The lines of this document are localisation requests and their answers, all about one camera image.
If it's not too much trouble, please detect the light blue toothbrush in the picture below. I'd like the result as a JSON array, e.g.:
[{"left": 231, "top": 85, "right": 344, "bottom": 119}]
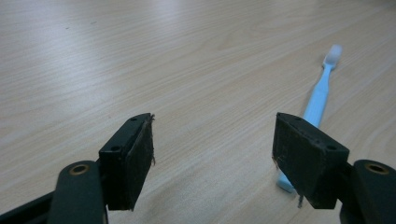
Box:
[{"left": 276, "top": 44, "right": 344, "bottom": 194}]

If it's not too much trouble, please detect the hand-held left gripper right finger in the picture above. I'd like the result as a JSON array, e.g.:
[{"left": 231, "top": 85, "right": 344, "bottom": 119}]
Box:
[{"left": 272, "top": 112, "right": 350, "bottom": 210}]

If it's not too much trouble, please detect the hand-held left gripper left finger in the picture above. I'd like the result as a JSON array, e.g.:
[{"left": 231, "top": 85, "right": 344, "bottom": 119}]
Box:
[{"left": 98, "top": 112, "right": 156, "bottom": 212}]

